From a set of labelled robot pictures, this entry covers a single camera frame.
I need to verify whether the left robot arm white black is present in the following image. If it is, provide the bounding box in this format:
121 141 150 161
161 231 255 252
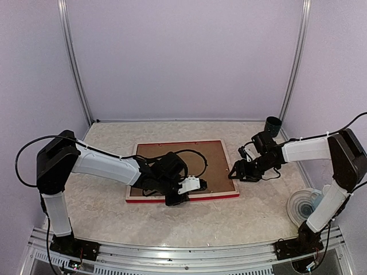
36 130 191 255

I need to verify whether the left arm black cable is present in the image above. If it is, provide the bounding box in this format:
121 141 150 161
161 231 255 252
15 136 209 188

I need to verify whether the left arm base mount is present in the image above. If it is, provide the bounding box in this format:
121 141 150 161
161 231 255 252
50 236 100 261

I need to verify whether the left aluminium corner post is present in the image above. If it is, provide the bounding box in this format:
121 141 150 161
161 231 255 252
57 0 94 126

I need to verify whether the dark green cup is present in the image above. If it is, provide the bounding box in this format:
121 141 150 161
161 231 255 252
264 116 282 138

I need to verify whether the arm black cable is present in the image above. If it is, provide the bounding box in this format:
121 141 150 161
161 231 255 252
275 112 367 144
15 136 209 188

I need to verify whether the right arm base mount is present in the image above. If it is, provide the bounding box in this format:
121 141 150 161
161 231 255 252
274 238 324 261

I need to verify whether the aluminium corner post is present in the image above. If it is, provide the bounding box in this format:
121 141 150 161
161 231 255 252
57 0 94 126
279 0 312 121

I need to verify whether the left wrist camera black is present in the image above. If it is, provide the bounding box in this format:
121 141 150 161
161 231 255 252
178 176 208 195

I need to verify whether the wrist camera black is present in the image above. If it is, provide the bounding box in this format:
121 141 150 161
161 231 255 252
178 176 208 195
238 146 255 162

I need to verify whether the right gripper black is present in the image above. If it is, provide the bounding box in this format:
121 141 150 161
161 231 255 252
229 154 276 182

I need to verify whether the wooden photo frame red edge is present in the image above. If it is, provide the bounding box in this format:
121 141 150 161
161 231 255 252
125 139 240 205

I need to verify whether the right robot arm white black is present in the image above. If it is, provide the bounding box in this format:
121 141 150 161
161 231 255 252
228 128 366 254

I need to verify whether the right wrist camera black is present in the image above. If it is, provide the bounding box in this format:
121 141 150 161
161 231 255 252
238 146 255 162

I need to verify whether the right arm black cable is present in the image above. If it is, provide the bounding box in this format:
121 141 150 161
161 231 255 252
275 112 367 144

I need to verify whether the right aluminium corner post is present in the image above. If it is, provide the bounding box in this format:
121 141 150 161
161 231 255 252
279 0 312 121

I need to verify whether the aluminium front rail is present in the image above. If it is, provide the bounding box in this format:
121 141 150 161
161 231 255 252
19 226 353 275

